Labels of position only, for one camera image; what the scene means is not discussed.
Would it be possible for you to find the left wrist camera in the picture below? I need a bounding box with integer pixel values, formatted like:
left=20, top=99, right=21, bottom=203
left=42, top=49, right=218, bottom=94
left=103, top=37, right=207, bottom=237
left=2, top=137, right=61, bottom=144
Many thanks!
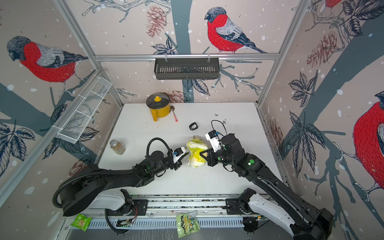
left=173, top=147, right=189, bottom=164

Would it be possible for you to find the white mesh wall shelf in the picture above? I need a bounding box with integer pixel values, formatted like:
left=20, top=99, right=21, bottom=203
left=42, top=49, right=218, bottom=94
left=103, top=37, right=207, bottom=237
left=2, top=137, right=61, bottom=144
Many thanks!
left=56, top=77, right=112, bottom=144

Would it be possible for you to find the yellow pot with lid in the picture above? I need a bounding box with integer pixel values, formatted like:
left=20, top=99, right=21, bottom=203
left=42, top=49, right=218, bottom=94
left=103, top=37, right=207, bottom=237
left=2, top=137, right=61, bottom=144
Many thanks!
left=146, top=93, right=171, bottom=122

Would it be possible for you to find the black hanging wire basket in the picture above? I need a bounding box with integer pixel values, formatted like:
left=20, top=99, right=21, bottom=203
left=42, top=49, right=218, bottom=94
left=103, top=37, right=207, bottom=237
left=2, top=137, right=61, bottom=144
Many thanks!
left=154, top=58, right=220, bottom=80

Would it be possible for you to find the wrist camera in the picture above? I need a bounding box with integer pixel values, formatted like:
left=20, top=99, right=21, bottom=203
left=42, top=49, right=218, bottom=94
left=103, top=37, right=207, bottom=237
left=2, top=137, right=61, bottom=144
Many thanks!
left=205, top=130, right=222, bottom=153
left=173, top=147, right=189, bottom=164

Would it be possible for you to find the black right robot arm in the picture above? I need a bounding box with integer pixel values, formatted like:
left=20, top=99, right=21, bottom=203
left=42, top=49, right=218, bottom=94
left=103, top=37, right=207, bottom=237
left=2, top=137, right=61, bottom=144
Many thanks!
left=200, top=131, right=333, bottom=240

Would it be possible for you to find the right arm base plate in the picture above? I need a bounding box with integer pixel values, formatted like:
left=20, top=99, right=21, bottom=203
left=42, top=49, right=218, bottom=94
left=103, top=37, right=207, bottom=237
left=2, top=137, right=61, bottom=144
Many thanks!
left=224, top=199, right=252, bottom=215

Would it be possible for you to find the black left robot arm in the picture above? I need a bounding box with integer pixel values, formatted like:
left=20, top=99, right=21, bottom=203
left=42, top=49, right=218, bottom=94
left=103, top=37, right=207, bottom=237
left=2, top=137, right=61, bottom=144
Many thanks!
left=52, top=147, right=189, bottom=217

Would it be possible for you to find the black wrist watch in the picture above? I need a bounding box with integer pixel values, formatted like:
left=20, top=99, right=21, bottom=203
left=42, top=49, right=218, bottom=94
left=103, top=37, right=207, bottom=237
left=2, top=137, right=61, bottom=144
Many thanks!
left=189, top=122, right=198, bottom=131

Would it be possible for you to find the small glass spice jar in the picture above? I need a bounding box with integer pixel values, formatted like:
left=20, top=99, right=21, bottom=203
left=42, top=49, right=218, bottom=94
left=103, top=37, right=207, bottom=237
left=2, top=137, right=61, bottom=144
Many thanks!
left=110, top=140, right=126, bottom=155

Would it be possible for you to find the green snack packet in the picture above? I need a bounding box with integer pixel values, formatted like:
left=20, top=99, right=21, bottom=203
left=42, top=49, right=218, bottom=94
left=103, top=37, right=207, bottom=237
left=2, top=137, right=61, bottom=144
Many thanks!
left=71, top=214, right=92, bottom=232

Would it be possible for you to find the green white snack bag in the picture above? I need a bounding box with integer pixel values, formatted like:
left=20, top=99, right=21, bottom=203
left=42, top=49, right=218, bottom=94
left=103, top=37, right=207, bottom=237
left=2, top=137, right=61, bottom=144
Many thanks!
left=176, top=211, right=201, bottom=238

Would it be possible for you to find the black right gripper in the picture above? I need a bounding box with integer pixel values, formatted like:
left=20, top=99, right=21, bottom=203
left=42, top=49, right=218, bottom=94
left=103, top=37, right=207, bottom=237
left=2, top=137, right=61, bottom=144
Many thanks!
left=199, top=145, right=237, bottom=166

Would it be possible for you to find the pink handled spoon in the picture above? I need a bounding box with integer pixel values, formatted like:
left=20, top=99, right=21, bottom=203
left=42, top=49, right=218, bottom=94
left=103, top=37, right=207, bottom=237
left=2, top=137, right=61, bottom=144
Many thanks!
left=171, top=106, right=179, bottom=123

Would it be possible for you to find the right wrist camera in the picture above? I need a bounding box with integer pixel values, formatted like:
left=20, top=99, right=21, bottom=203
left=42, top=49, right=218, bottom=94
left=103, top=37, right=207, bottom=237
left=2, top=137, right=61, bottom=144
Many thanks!
left=205, top=130, right=222, bottom=153

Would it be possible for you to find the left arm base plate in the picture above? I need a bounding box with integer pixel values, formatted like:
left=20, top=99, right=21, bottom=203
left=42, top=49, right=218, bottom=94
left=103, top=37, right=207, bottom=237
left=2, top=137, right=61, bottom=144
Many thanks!
left=106, top=200, right=148, bottom=217

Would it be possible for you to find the yellow-green white towel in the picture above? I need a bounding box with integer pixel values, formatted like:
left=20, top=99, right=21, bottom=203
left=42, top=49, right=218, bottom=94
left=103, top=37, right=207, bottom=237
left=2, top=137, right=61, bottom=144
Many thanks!
left=187, top=135, right=209, bottom=168

